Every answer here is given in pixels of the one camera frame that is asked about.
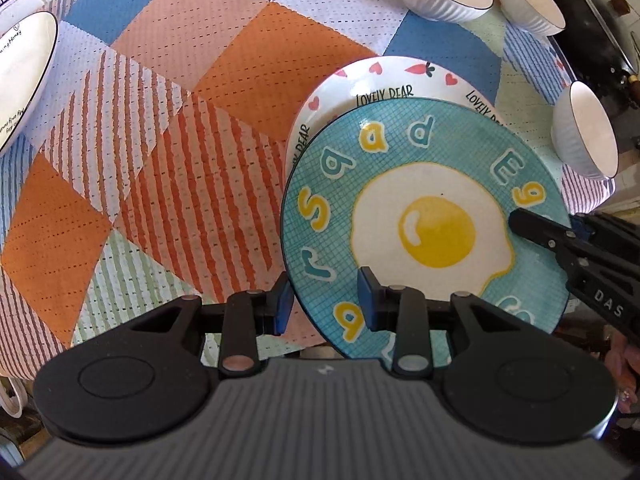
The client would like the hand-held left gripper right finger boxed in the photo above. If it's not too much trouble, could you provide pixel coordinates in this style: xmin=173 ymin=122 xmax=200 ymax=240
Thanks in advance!
xmin=357 ymin=266 xmax=531 ymax=381

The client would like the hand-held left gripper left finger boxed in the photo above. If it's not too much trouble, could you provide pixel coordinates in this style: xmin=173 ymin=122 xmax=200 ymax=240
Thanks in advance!
xmin=117 ymin=272 xmax=292 ymax=378

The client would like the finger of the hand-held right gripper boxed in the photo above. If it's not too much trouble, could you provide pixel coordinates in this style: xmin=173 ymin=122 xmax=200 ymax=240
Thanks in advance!
xmin=507 ymin=207 xmax=597 ymax=281

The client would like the blue fried egg plate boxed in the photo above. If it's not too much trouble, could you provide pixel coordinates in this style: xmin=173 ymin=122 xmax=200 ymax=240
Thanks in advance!
xmin=280 ymin=99 xmax=573 ymax=361

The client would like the white heart print plate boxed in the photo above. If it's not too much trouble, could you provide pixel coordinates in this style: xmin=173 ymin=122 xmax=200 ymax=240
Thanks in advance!
xmin=286 ymin=55 xmax=506 ymax=171

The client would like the person's right hand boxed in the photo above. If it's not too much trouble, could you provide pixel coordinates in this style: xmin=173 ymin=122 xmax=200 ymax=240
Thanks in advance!
xmin=605 ymin=332 xmax=640 ymax=411

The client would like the black cookware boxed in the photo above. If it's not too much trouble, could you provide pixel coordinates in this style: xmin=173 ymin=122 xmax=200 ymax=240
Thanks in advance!
xmin=550 ymin=0 xmax=640 ymax=153

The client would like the colourful checked tablecloth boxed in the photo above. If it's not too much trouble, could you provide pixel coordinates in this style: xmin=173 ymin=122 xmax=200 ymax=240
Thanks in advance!
xmin=0 ymin=0 xmax=621 ymax=381

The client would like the white plastic rim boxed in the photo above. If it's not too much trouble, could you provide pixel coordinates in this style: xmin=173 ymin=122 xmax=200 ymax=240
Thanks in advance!
xmin=0 ymin=374 xmax=24 ymax=419

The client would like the white black-rimmed plate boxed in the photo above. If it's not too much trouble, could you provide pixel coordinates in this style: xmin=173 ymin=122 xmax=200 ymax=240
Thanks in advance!
xmin=0 ymin=10 xmax=60 ymax=153

